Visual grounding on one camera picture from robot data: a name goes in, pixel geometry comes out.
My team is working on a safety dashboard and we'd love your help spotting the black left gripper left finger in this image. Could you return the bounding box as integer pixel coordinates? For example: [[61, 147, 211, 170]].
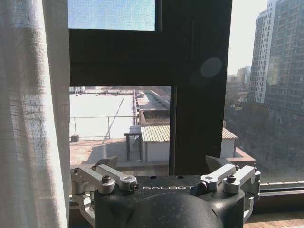
[[70, 155, 139, 220]]

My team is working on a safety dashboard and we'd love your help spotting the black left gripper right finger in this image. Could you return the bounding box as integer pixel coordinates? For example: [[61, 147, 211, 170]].
[[199, 155, 261, 219]]

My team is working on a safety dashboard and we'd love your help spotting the flat white rooftop building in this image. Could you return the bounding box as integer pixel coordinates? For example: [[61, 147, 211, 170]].
[[69, 86, 171, 141]]

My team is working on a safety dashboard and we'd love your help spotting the small shed with corrugated roof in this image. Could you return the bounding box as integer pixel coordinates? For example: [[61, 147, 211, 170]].
[[140, 125, 239, 163]]

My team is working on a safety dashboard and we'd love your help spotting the white sheer curtain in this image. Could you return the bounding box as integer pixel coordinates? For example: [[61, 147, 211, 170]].
[[0, 0, 71, 228]]

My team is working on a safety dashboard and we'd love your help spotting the tall grey apartment building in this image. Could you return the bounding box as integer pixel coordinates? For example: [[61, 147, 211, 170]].
[[247, 0, 304, 112]]

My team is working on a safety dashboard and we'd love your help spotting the black window frame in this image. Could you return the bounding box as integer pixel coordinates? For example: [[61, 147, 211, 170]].
[[68, 0, 304, 214]]

